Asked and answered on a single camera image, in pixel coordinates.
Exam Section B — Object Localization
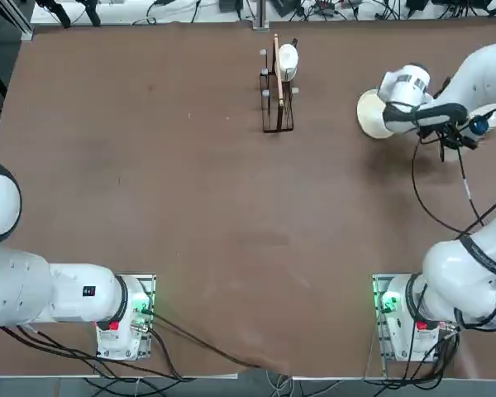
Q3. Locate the light wooden rod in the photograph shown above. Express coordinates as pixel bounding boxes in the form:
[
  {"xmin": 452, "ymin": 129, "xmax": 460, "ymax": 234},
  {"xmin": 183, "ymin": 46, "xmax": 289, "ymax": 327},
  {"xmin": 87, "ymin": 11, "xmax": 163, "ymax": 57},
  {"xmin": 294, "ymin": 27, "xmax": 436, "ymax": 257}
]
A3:
[{"xmin": 272, "ymin": 33, "xmax": 286, "ymax": 107}]

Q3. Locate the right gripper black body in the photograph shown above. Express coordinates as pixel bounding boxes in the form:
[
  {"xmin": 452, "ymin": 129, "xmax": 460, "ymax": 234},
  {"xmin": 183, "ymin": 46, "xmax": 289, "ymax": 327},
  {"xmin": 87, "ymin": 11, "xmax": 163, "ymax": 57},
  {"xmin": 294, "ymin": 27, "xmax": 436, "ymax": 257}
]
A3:
[{"xmin": 433, "ymin": 126, "xmax": 464, "ymax": 152}]

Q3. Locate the black cable with white label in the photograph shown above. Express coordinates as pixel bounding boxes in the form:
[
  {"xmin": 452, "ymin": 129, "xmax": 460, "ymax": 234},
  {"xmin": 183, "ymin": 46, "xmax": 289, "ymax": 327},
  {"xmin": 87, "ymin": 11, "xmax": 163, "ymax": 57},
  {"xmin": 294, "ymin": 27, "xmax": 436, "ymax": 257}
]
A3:
[{"xmin": 411, "ymin": 136, "xmax": 496, "ymax": 241}]

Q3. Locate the black wire dish rack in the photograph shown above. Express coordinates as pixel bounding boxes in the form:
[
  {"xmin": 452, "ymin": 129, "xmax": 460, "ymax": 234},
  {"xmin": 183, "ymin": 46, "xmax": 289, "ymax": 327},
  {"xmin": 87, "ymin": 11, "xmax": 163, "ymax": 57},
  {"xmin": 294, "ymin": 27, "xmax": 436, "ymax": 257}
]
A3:
[{"xmin": 256, "ymin": 39, "xmax": 301, "ymax": 134}]

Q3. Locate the white round plate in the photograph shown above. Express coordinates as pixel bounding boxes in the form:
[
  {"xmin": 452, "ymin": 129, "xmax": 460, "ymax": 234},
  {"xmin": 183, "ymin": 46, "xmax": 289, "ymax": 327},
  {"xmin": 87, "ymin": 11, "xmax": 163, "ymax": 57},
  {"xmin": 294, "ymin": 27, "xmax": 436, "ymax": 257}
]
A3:
[{"xmin": 356, "ymin": 88, "xmax": 398, "ymax": 140}]

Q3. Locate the aluminium profile rail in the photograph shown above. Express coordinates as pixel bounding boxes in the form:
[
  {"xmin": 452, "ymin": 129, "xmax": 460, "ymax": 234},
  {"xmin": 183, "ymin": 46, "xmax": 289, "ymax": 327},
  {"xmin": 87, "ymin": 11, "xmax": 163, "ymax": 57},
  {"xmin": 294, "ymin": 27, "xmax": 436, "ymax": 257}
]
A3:
[{"xmin": 0, "ymin": 0, "xmax": 35, "ymax": 41}]

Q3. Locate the black electronic device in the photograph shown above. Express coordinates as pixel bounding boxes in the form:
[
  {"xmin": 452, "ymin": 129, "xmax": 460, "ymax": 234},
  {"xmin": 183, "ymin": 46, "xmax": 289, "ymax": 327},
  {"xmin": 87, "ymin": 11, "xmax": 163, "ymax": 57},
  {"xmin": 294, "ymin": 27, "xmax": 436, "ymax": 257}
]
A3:
[{"xmin": 271, "ymin": 0, "xmax": 303, "ymax": 17}]

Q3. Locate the transparent sauce bottle blue cap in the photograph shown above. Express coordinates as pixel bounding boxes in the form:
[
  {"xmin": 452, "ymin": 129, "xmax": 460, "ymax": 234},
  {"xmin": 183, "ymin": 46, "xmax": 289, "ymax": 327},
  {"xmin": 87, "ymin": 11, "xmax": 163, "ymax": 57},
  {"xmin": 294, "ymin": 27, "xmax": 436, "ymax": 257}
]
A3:
[{"xmin": 440, "ymin": 114, "xmax": 492, "ymax": 163}]

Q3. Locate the black cable under arm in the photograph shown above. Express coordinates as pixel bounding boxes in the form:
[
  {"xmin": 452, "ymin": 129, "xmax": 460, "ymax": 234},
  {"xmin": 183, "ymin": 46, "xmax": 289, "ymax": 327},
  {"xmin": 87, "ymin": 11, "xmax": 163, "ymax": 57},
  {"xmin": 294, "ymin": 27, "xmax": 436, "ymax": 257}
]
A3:
[{"xmin": 0, "ymin": 324, "xmax": 195, "ymax": 381}]

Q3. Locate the black cable across table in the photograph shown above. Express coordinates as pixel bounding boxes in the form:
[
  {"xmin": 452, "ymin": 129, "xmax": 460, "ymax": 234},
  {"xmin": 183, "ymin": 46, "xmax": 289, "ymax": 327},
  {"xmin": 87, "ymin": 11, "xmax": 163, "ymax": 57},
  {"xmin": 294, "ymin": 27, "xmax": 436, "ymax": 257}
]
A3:
[{"xmin": 142, "ymin": 308, "xmax": 293, "ymax": 373}]

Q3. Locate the white mug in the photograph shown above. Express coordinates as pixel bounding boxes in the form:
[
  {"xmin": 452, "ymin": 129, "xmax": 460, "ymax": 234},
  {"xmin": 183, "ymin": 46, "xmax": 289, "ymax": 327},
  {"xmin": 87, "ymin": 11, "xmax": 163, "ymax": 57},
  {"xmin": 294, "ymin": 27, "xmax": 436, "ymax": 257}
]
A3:
[{"xmin": 274, "ymin": 43, "xmax": 301, "ymax": 82}]

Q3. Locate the aluminium post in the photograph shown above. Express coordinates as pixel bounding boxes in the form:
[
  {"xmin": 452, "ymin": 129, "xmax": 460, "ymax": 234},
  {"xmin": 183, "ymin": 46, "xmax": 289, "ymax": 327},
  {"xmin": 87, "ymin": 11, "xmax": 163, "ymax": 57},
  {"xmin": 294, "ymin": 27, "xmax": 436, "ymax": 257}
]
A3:
[{"xmin": 252, "ymin": 0, "xmax": 270, "ymax": 31}]

